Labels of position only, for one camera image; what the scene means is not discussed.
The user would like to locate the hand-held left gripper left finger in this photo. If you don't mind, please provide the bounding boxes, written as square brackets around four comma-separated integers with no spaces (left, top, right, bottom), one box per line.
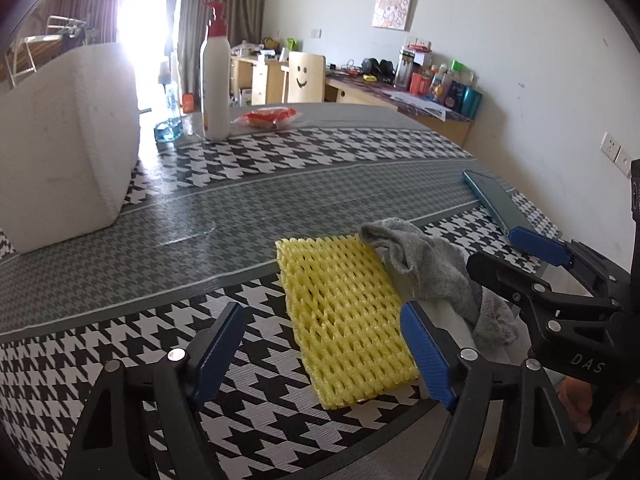
[62,301,246,480]

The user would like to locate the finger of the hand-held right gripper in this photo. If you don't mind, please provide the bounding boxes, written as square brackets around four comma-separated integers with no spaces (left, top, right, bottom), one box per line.
[509,226,626,301]
[466,252,621,331]

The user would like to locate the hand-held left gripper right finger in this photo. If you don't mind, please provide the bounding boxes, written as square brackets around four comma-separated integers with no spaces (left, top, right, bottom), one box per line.
[400,301,583,480]

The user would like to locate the yellow foam net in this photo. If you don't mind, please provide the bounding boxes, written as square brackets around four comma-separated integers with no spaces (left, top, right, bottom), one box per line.
[275,236,421,409]

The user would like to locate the white foam box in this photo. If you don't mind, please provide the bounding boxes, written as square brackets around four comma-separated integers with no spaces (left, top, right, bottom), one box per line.
[0,42,141,253]

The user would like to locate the person's right hand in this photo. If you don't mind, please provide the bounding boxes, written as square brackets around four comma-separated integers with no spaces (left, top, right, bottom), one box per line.
[562,379,598,428]

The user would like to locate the black smartphone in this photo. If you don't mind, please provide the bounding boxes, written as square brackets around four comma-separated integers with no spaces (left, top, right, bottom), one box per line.
[462,170,533,241]

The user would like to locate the row of toiletry bottles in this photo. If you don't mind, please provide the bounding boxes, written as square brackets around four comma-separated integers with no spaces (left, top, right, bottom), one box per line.
[411,60,483,116]

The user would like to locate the printed paper sheets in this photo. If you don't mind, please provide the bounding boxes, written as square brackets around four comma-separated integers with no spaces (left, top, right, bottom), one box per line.
[390,91,448,122]

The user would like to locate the houndstooth tablecloth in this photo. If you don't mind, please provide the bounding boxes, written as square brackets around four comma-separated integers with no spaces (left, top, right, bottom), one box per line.
[0,102,566,480]

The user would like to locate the tall water bottle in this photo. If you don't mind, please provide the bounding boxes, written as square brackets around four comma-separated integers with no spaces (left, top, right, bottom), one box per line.
[394,47,416,88]

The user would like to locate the wooden desk with patterned cover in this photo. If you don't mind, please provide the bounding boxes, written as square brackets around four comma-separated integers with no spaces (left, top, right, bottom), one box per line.
[325,67,473,148]

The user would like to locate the blue spray bottle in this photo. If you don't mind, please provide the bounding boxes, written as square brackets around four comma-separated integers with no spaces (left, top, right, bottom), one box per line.
[154,60,185,143]

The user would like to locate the black headphones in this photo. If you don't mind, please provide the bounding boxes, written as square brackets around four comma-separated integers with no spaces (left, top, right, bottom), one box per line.
[361,57,396,82]

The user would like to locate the red snack packet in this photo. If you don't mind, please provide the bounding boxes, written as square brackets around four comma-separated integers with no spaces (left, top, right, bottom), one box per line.
[231,106,301,131]

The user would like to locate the white lotion pump bottle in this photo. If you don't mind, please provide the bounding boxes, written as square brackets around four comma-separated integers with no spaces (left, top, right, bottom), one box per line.
[199,1,232,142]

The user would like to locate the plain wooden desk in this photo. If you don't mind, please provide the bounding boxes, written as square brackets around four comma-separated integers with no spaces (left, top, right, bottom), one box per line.
[231,55,291,106]

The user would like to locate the wooden smiley chair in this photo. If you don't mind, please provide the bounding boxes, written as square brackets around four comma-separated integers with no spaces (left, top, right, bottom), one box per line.
[287,51,326,105]

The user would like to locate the glass balcony door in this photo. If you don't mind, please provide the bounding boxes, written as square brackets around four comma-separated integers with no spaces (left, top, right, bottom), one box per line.
[115,0,191,111]

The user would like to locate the small metal bunk bed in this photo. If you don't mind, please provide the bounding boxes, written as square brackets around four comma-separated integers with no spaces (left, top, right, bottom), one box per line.
[5,15,96,86]

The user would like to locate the cartoon wall picture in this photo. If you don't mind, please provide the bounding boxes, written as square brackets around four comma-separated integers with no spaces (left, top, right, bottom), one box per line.
[371,0,413,32]

